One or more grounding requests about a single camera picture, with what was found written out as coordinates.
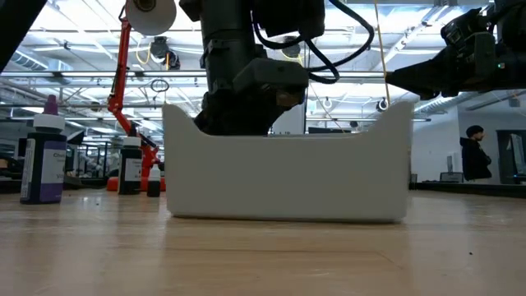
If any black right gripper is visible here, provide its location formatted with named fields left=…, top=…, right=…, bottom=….
left=384, top=30, right=514, bottom=101

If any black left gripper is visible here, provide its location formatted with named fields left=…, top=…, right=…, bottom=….
left=191, top=39, right=289, bottom=136

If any white plastic storage bin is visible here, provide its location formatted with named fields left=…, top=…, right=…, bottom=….
left=162, top=101, right=415, bottom=225

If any small dark food coloring bottle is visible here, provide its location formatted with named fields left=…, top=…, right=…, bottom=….
left=146, top=164, right=162, bottom=198

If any large blue food coloring bottle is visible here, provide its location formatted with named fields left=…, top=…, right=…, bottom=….
left=118, top=123, right=144, bottom=197

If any large purple food coloring bottle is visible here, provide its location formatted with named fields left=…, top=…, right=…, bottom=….
left=19, top=95, right=68, bottom=206

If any person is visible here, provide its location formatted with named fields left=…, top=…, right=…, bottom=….
left=459, top=125, right=493, bottom=184

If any dark framed screen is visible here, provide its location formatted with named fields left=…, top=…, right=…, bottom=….
left=496, top=129, right=526, bottom=185

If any red desk lamp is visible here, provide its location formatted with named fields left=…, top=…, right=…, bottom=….
left=106, top=0, right=178, bottom=193

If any yellow hanging cable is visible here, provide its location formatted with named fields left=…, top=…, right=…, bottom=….
left=372, top=0, right=392, bottom=109

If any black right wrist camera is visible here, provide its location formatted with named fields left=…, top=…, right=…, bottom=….
left=439, top=7, right=496, bottom=46

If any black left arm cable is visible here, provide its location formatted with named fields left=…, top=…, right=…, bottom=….
left=251, top=0, right=376, bottom=86

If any black aluminium table frame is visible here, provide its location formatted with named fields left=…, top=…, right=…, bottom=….
left=0, top=176, right=526, bottom=199

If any black hanging cable reel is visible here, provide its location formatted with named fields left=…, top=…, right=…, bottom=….
left=148, top=35, right=182, bottom=71

